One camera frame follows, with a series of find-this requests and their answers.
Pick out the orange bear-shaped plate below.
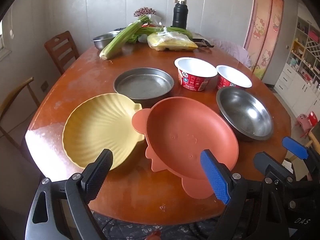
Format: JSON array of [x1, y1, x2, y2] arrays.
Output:
[[132, 97, 239, 199]]

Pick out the curved armrest wooden chair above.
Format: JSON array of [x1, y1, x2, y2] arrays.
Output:
[[1, 77, 41, 152]]

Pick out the steel basin at back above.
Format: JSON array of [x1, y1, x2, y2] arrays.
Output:
[[93, 31, 120, 51]]

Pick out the hello kitty folding screen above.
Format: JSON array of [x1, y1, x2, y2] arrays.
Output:
[[244, 0, 284, 79]]

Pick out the wall power socket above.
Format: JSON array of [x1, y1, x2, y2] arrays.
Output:
[[41, 81, 48, 92]]

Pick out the black thermos bottle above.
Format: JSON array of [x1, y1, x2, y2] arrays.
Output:
[[172, 0, 188, 29]]

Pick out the pink cloth on chair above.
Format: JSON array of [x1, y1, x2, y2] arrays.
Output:
[[209, 38, 252, 69]]

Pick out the yellow shell-shaped plate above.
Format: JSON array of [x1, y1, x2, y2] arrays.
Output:
[[62, 93, 145, 169]]

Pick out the red instant noodle cup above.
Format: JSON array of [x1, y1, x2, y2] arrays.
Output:
[[174, 57, 217, 92]]

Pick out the wooden slat-back chair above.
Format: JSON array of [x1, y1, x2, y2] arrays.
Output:
[[44, 31, 80, 75]]

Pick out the white shelf cabinet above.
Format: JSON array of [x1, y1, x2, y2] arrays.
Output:
[[274, 17, 319, 118]]

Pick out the red children stool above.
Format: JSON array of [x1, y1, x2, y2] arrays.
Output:
[[300, 111, 318, 138]]

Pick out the pink children stool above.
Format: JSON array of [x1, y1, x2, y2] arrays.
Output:
[[296, 114, 311, 133]]

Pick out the yellow plastic food bag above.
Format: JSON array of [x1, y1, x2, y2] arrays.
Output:
[[147, 27, 198, 51]]

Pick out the stainless steel bowl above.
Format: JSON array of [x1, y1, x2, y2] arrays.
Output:
[[216, 87, 273, 141]]

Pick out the round metal pan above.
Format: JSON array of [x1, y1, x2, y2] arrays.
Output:
[[113, 68, 175, 107]]

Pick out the black tray on table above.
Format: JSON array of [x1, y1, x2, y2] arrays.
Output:
[[192, 38, 214, 48]]

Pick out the celery bunch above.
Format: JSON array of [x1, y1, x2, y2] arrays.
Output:
[[99, 15, 151, 61], [128, 26, 193, 43]]

